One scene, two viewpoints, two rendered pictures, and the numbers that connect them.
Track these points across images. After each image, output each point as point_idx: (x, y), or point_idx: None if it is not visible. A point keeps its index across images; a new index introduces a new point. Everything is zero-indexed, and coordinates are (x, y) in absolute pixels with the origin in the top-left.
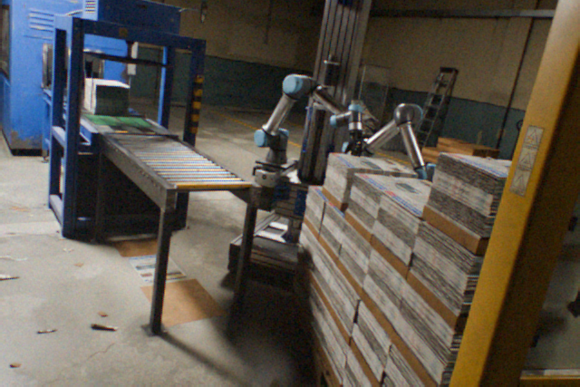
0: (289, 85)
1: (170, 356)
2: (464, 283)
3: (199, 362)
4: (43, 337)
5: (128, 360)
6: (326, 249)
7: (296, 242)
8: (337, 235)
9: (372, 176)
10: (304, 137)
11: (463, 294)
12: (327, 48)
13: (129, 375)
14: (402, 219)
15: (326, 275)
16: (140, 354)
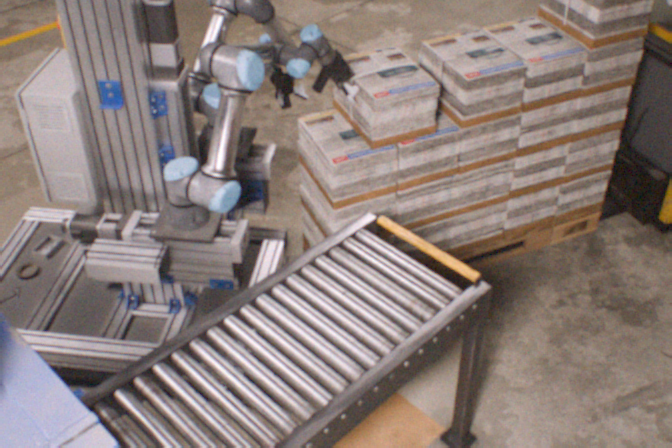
0: (256, 74)
1: (497, 401)
2: (639, 55)
3: (489, 372)
4: None
5: (531, 438)
6: (427, 180)
7: (191, 291)
8: (447, 152)
9: (465, 70)
10: (158, 148)
11: (639, 61)
12: None
13: (552, 425)
14: (567, 65)
15: (441, 197)
16: (514, 430)
